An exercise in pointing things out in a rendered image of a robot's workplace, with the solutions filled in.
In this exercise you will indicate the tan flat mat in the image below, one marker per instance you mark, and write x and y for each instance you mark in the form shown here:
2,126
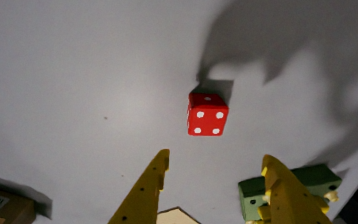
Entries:
175,216

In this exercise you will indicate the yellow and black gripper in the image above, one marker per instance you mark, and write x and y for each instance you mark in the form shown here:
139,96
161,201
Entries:
290,201

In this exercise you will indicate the red die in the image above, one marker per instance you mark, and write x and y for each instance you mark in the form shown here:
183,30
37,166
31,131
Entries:
206,114

